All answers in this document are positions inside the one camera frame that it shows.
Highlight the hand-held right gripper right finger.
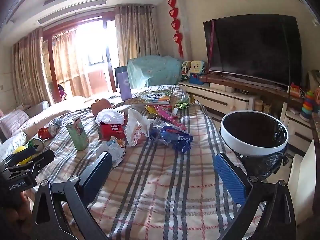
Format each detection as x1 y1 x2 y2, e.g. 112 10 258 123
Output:
214 152 297 240

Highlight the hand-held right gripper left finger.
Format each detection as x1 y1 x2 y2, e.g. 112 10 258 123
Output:
31 151 113 240

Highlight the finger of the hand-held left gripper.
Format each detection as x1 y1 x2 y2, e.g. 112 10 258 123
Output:
0 147 37 168
19 150 55 180

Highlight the white waste bin black liner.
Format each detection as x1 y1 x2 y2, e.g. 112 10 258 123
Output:
219 110 289 183

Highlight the light blue cartoon wrapper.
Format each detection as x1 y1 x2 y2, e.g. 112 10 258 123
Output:
96 139 125 168

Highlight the green drink carton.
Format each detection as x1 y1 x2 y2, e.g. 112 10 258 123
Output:
65 117 89 151

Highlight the red paper box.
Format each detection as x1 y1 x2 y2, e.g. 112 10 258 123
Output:
98 122 125 140

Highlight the white foam fruit net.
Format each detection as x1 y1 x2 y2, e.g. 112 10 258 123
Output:
95 108 125 125

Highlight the white plastic bag red print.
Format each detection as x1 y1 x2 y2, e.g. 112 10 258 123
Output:
124 107 152 147

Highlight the blue snack bag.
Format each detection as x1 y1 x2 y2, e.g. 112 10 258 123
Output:
150 126 194 154

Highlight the clear plastic wrapper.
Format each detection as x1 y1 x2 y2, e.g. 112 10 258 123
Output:
149 117 175 137

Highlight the pink snack wrapper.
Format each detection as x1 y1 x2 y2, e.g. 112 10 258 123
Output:
152 105 187 130

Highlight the person's left hand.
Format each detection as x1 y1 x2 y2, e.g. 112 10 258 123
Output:
0 192 33 240

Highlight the yellow ball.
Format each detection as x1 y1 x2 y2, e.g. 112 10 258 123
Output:
14 145 34 165

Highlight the green can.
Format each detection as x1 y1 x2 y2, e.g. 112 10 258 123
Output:
27 138 45 153

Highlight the floral cushion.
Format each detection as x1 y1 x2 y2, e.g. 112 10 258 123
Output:
0 131 27 162

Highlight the red can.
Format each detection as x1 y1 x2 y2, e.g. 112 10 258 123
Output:
38 124 57 140

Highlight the pink plaid cushion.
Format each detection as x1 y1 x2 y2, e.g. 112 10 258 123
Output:
0 109 30 135

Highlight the crumpled foil wrapper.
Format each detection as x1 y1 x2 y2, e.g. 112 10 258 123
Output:
51 118 66 129

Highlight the beige sofa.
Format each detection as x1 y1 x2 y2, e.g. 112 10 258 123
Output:
0 96 85 153

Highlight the white cabinet panel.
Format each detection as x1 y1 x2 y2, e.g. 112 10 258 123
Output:
287 137 320 205

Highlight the apple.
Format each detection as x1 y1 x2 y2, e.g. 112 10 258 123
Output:
91 99 111 117

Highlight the white TV cabinet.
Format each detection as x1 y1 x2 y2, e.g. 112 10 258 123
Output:
179 79 314 157

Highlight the beige curtain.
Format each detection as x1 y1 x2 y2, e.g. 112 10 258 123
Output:
114 4 160 67
11 29 54 105

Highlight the thin paperback book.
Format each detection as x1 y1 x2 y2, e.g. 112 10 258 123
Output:
130 100 170 107

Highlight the green snack packet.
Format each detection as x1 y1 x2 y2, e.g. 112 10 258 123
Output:
172 94 195 114

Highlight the orange hanging cloth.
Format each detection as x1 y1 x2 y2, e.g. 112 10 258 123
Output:
87 70 108 93

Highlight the purple bottle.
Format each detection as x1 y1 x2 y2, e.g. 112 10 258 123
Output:
114 66 132 101

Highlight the brown wooden TV shelf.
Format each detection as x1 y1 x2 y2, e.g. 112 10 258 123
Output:
200 75 304 104

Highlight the green picture book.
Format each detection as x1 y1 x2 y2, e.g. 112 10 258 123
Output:
131 90 173 104

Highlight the sheer curtain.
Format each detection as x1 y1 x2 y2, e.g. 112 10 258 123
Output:
51 30 87 98

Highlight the blue toy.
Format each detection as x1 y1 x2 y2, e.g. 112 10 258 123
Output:
189 74 209 85

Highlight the red toy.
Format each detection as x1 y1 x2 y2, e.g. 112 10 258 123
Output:
290 82 303 97

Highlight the orange toy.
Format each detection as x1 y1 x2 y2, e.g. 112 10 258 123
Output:
314 87 320 113

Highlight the yellow teal toy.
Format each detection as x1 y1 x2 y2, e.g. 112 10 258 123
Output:
189 60 208 77

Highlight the ferris wheel toy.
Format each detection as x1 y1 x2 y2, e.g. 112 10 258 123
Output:
181 60 192 82

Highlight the teal cloth covered furniture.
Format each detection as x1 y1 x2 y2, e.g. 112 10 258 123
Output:
127 55 185 89

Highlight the brown bag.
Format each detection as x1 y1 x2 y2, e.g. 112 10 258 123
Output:
307 70 320 93

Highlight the black television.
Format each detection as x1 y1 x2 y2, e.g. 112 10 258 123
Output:
203 14 300 90

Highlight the ceiling air vent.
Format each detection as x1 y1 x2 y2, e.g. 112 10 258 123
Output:
37 12 103 25
44 0 108 6

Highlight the red heart hanging decoration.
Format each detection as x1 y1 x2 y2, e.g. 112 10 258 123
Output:
167 0 184 58

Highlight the rainbow stacking ring toy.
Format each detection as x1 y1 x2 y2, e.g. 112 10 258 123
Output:
300 90 314 120

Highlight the wooden door frame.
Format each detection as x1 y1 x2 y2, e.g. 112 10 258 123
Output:
41 11 118 100

